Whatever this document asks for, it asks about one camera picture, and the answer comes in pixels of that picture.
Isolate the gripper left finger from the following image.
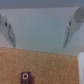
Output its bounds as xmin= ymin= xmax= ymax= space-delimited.
xmin=0 ymin=12 xmax=18 ymax=48

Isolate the white cabinet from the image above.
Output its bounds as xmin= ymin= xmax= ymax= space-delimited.
xmin=0 ymin=5 xmax=84 ymax=57

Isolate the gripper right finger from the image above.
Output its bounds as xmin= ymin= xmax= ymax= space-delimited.
xmin=63 ymin=7 xmax=84 ymax=49

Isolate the white plastic box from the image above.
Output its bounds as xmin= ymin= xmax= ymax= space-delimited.
xmin=76 ymin=51 xmax=84 ymax=84

